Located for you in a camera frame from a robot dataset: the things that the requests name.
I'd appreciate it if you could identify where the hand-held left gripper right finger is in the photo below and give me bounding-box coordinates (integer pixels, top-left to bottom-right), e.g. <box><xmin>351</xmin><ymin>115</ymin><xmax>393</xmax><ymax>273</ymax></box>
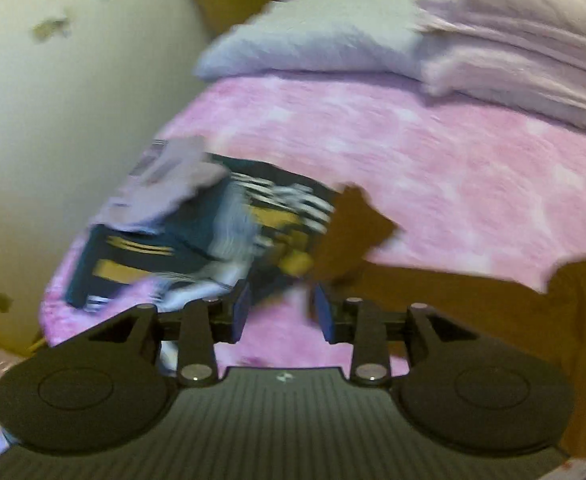
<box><xmin>310</xmin><ymin>282</ymin><xmax>494</xmax><ymax>388</ymax></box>

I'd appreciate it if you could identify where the lilac folded cloth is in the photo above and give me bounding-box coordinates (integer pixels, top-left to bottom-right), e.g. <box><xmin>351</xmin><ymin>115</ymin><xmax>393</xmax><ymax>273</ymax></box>
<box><xmin>88</xmin><ymin>137</ymin><xmax>231</xmax><ymax>233</ymax></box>

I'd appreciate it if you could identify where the pink fleece blanket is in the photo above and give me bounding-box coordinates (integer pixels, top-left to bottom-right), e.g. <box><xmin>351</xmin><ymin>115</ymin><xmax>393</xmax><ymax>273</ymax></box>
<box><xmin>38</xmin><ymin>72</ymin><xmax>586</xmax><ymax>378</ymax></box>

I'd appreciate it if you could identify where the light grey pillow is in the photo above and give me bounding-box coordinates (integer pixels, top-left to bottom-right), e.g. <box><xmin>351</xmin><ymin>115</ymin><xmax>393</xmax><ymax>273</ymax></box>
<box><xmin>193</xmin><ymin>0</ymin><xmax>434</xmax><ymax>83</ymax></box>

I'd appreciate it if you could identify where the brown garment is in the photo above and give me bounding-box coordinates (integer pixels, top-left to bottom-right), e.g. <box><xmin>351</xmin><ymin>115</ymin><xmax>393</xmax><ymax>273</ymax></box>
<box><xmin>253</xmin><ymin>185</ymin><xmax>586</xmax><ymax>461</ymax></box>

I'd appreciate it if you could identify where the dark striped jersey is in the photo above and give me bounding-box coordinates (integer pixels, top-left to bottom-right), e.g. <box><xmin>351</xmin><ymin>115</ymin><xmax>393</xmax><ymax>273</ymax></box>
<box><xmin>66</xmin><ymin>152</ymin><xmax>339</xmax><ymax>311</ymax></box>

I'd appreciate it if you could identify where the lilac pillow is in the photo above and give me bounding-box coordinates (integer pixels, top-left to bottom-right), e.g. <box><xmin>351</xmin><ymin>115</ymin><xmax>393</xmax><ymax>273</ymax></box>
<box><xmin>420</xmin><ymin>0</ymin><xmax>586</xmax><ymax>58</ymax></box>
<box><xmin>419</xmin><ymin>40</ymin><xmax>586</xmax><ymax>135</ymax></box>

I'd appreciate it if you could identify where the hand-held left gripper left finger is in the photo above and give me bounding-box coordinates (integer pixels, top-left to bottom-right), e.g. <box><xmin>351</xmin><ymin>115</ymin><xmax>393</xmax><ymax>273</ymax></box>
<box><xmin>60</xmin><ymin>280</ymin><xmax>252</xmax><ymax>388</ymax></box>

